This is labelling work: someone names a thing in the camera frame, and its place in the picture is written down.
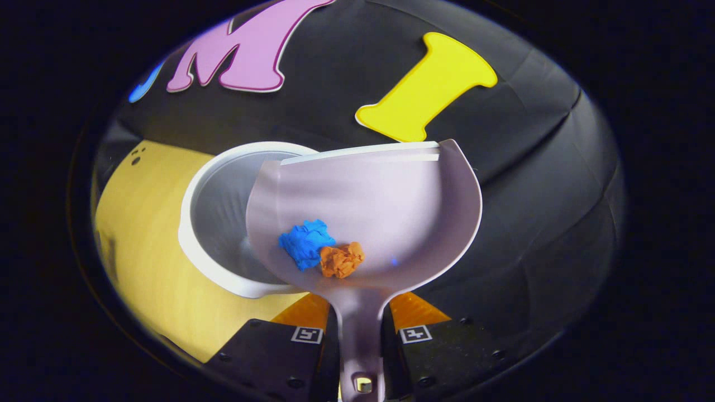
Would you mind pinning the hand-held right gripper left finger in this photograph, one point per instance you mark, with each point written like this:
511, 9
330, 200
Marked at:
268, 357

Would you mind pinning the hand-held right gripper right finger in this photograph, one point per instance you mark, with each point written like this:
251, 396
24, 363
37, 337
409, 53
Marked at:
452, 357

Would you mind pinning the blue paper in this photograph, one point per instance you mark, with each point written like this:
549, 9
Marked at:
301, 243

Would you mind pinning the orange paper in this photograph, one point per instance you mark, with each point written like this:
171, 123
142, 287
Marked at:
342, 260

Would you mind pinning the pink dustpan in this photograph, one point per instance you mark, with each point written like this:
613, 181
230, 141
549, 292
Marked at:
391, 212

